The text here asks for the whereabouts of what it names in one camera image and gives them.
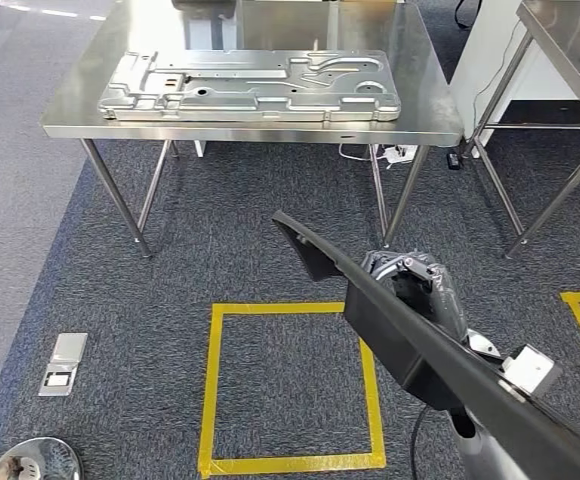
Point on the stamped metal plate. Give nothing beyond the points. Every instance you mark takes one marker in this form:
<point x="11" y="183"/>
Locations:
<point x="250" y="93"/>

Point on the black power adapter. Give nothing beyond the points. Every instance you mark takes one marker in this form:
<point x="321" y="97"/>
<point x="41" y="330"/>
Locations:
<point x="453" y="161"/>

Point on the white cabinet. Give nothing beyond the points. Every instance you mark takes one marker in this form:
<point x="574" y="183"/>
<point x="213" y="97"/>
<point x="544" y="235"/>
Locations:
<point x="485" y="66"/>

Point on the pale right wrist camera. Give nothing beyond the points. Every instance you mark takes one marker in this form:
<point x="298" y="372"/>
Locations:
<point x="530" y="368"/>

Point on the silver floor outlet box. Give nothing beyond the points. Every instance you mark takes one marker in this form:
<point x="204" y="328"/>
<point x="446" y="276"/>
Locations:
<point x="62" y="364"/>

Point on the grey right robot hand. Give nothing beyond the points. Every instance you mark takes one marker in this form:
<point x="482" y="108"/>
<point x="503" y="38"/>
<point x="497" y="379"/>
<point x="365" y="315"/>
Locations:
<point x="435" y="291"/>

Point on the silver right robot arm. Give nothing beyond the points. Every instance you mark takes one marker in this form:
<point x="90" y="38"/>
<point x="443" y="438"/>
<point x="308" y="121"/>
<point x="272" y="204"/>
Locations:
<point x="485" y="450"/>

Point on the black plastic panel part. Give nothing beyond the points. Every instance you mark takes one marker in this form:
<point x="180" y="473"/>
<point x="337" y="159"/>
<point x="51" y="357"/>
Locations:
<point x="420" y="338"/>

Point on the stainless steel workbench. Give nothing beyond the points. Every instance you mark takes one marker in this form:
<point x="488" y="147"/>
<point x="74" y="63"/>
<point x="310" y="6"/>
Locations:
<point x="565" y="40"/>
<point x="270" y="26"/>

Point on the white power strip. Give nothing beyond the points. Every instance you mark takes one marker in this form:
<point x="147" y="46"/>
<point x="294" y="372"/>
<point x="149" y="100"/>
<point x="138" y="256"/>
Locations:
<point x="400" y="154"/>

